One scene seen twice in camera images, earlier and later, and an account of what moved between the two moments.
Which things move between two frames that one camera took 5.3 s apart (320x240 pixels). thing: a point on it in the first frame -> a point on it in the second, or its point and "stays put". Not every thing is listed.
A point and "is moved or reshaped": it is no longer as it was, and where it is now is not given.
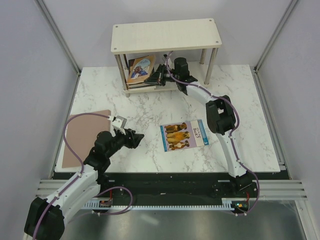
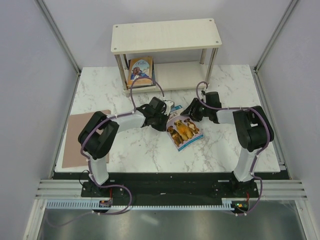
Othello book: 140,69 stays put
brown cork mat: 83,131 stays put
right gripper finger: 155,78 -> 191,108
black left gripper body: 120,140 -> 160,121
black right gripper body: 166,76 -> 202,111
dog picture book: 182,135 is moved or reshaped
